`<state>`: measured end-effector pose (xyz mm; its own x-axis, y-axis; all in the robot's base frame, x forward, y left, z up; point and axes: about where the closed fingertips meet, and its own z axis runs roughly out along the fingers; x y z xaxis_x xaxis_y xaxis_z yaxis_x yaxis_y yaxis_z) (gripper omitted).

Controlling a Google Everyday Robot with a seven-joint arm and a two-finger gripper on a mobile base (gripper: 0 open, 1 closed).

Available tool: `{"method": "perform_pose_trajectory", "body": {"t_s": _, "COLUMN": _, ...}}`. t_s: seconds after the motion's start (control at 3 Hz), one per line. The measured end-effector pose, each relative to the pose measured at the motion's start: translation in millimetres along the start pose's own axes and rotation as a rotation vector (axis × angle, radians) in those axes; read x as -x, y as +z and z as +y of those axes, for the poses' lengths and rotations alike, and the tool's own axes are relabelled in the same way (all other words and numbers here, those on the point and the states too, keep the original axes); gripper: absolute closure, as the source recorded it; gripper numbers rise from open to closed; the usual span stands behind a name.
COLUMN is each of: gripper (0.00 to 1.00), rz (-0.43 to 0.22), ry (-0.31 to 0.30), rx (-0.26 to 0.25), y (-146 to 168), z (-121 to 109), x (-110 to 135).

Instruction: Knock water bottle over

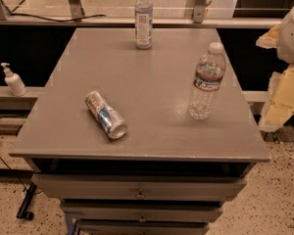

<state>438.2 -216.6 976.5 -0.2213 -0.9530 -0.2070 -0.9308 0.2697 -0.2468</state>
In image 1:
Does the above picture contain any grey drawer cabinet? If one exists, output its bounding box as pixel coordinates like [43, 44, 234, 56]
[11, 28, 269, 235]

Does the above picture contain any white pump dispenser bottle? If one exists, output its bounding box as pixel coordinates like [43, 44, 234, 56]
[1, 63, 27, 96]

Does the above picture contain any black cable on ledge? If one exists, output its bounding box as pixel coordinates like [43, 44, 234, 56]
[0, 13, 107, 23]

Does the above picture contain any black metal stand foot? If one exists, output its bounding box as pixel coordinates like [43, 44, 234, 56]
[17, 183, 37, 220]

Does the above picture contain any silver blue drink can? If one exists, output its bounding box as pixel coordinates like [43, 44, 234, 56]
[85, 91, 127, 140]

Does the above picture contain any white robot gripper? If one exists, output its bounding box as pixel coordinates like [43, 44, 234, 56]
[256, 7, 294, 132]

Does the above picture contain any clear plastic water bottle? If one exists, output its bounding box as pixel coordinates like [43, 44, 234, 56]
[188, 42, 226, 120]

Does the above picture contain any tall labelled water bottle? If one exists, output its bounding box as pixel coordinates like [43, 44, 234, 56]
[134, 0, 153, 49]

